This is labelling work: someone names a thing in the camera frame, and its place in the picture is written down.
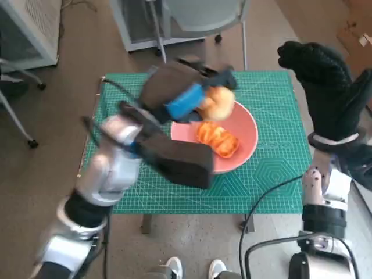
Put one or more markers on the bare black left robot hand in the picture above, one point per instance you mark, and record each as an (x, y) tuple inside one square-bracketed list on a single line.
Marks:
[(171, 87)]

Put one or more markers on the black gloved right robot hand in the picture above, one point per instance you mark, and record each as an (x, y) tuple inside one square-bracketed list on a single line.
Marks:
[(328, 98)]

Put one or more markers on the round toy bread bun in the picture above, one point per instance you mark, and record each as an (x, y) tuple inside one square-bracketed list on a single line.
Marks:
[(218, 103)]

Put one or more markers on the rectangular braided toy bread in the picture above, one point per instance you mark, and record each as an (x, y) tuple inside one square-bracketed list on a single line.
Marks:
[(218, 139)]

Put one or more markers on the pink bowl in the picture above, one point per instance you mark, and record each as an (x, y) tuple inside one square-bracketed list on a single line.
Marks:
[(247, 130)]

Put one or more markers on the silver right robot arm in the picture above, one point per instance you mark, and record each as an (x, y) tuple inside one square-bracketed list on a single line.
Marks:
[(322, 221)]

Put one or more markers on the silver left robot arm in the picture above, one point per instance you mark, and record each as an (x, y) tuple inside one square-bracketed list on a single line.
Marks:
[(110, 168)]

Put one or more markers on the cardboard box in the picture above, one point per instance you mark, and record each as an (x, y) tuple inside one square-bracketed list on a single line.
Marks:
[(361, 55)]

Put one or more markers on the green cutting mat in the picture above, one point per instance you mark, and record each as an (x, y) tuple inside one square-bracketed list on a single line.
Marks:
[(261, 87)]

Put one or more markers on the white wheeled cabinet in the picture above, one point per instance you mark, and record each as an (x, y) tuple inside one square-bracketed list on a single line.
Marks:
[(139, 26)]

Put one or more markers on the grey mesh chair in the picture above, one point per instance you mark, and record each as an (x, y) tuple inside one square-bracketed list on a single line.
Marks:
[(203, 14)]

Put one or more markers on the white board panel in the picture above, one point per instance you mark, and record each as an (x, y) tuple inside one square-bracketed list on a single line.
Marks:
[(364, 199)]

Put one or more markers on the white perforated metal cabinet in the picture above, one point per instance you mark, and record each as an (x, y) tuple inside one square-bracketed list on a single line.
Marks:
[(32, 23)]

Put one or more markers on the grey office chair base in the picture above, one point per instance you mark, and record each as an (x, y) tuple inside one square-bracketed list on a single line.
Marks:
[(17, 69)]

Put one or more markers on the white sneaker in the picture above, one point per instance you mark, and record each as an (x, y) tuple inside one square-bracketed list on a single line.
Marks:
[(218, 267), (175, 266)]

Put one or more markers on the person's leg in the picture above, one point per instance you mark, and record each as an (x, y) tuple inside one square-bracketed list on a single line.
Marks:
[(231, 275)]

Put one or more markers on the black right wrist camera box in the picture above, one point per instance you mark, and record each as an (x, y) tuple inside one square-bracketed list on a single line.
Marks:
[(363, 165)]

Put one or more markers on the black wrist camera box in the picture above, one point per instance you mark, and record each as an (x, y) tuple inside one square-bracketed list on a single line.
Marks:
[(183, 162), (363, 165)]

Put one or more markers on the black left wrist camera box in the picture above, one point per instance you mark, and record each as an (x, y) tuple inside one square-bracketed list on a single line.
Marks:
[(183, 162)]

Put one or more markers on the grey table leg bracket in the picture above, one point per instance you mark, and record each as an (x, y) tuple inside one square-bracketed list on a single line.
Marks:
[(146, 223), (250, 223)]

